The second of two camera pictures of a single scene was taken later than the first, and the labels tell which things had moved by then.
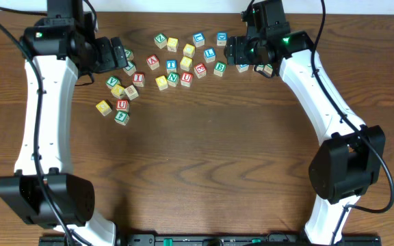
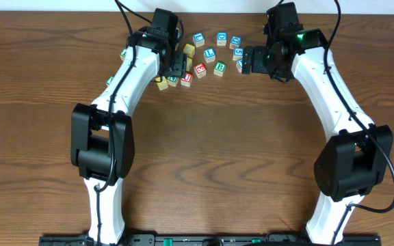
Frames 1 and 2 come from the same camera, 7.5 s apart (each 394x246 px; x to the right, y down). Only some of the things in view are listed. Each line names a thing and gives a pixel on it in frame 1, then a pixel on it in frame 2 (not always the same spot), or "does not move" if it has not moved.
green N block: (173, 79) does not move
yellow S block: (186, 63) does not move
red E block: (200, 70) does not move
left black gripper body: (117, 52) -> (178, 65)
